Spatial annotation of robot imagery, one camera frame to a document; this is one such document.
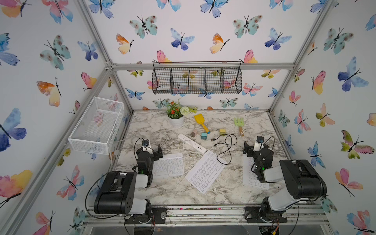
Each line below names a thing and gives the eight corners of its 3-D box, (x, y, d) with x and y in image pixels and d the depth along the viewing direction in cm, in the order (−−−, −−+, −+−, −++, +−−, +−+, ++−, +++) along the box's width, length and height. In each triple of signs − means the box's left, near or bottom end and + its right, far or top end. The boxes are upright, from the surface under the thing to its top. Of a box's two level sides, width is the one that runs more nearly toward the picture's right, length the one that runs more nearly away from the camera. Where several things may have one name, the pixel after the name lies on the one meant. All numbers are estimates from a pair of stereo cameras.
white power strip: (176, 138, 105) (176, 136, 104) (180, 134, 108) (180, 132, 106) (203, 155, 97) (203, 153, 95) (206, 150, 99) (207, 148, 98)
